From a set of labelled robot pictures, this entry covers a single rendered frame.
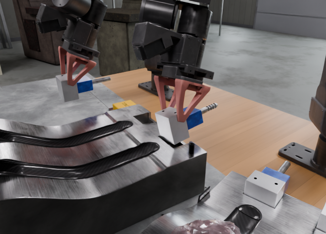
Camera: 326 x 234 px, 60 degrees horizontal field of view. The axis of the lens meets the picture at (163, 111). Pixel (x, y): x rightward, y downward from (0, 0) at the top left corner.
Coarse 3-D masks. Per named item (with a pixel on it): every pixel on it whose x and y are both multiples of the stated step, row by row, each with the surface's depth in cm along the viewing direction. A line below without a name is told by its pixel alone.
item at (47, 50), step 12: (24, 0) 424; (36, 0) 427; (48, 0) 441; (24, 12) 434; (36, 12) 400; (24, 24) 446; (36, 24) 424; (24, 36) 454; (36, 36) 433; (48, 36) 415; (60, 36) 422; (24, 48) 472; (36, 48) 445; (48, 48) 426; (48, 60) 437
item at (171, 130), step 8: (216, 104) 58; (160, 112) 53; (168, 112) 52; (176, 112) 52; (192, 112) 53; (200, 112) 54; (160, 120) 53; (168, 120) 50; (176, 120) 51; (192, 120) 53; (200, 120) 54; (160, 128) 54; (168, 128) 51; (176, 128) 51; (184, 128) 52; (168, 136) 52; (176, 136) 51; (184, 136) 52
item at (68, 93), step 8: (56, 80) 70; (64, 80) 66; (80, 80) 70; (88, 80) 70; (96, 80) 73; (104, 80) 74; (64, 88) 67; (72, 88) 68; (80, 88) 69; (88, 88) 71; (64, 96) 68; (72, 96) 69
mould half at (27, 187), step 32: (0, 128) 50; (32, 128) 56; (64, 128) 60; (96, 128) 59; (128, 128) 58; (32, 160) 44; (64, 160) 48; (160, 160) 48; (192, 160) 49; (0, 192) 34; (32, 192) 36; (64, 192) 39; (96, 192) 41; (128, 192) 44; (160, 192) 47; (192, 192) 52; (0, 224) 34; (32, 224) 36; (64, 224) 39; (96, 224) 42; (128, 224) 46
